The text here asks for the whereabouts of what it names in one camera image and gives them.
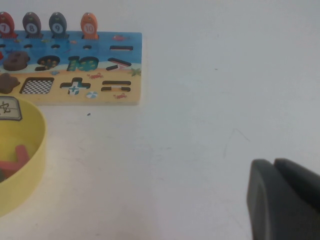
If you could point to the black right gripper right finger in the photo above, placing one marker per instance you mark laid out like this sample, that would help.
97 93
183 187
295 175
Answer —
302 182

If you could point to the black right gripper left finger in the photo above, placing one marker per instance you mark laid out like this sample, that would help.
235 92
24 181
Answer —
275 212

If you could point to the yellow plastic bowl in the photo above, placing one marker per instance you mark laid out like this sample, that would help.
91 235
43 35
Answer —
27 180

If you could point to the colourful wooden puzzle board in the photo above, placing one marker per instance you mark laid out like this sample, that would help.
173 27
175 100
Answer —
58 75

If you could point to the pink greater-than sign piece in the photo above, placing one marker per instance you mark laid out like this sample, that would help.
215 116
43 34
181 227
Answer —
22 153

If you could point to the orange fish piece ten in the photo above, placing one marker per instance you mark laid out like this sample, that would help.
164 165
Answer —
89 25

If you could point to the dark grey fish piece nine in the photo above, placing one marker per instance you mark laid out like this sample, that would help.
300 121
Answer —
58 24

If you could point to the brown star piece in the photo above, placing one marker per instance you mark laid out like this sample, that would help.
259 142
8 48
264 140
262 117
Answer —
7 83

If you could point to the brown number eight piece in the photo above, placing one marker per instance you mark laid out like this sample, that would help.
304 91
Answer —
16 61

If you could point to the red fish piece seven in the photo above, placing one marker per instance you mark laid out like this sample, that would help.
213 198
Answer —
5 23

